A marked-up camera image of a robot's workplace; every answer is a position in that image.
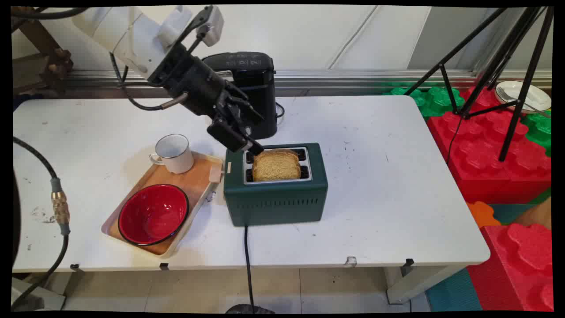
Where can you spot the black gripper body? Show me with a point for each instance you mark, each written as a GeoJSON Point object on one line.
{"type": "Point", "coordinates": [194, 84]}

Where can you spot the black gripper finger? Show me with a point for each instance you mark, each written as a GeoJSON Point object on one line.
{"type": "Point", "coordinates": [229, 132]}
{"type": "Point", "coordinates": [247, 108]}

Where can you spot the green two-slot toaster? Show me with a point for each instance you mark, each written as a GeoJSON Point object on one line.
{"type": "Point", "coordinates": [276, 201]}

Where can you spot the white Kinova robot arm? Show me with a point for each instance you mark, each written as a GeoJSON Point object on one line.
{"type": "Point", "coordinates": [119, 35]}

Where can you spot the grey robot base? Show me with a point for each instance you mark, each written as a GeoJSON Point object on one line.
{"type": "Point", "coordinates": [35, 298]}

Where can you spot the black coffee machine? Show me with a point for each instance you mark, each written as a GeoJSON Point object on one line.
{"type": "Point", "coordinates": [258, 79]}

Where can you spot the white enamel mug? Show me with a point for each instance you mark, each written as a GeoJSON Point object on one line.
{"type": "Point", "coordinates": [176, 154]}

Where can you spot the brown bread slice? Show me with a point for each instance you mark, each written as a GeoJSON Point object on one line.
{"type": "Point", "coordinates": [276, 167]}

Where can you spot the wooden serving tray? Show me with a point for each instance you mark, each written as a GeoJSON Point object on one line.
{"type": "Point", "coordinates": [194, 183]}

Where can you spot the red enamel bowl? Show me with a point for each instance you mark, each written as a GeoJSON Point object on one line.
{"type": "Point", "coordinates": [152, 216]}

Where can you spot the clear table edge clip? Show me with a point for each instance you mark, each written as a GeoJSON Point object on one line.
{"type": "Point", "coordinates": [351, 261]}

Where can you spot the green foam block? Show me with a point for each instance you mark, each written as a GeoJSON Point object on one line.
{"type": "Point", "coordinates": [435, 99]}
{"type": "Point", "coordinates": [539, 130]}

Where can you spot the white table leg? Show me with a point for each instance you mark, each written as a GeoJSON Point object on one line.
{"type": "Point", "coordinates": [415, 282]}

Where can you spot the large red foam block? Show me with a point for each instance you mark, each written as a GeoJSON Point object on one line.
{"type": "Point", "coordinates": [481, 163]}
{"type": "Point", "coordinates": [516, 269]}

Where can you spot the orange foam piece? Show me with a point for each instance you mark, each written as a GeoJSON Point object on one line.
{"type": "Point", "coordinates": [482, 213]}

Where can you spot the teal floor mat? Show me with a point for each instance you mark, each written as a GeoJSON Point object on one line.
{"type": "Point", "coordinates": [452, 293]}

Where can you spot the white ceramic plate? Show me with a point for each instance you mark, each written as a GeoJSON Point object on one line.
{"type": "Point", "coordinates": [536, 95]}

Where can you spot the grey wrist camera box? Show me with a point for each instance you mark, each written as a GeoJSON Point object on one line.
{"type": "Point", "coordinates": [212, 26]}

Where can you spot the brown wooden frame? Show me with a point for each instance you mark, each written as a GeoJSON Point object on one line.
{"type": "Point", "coordinates": [39, 66]}

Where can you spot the black camera tripod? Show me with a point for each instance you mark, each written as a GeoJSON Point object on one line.
{"type": "Point", "coordinates": [516, 110]}

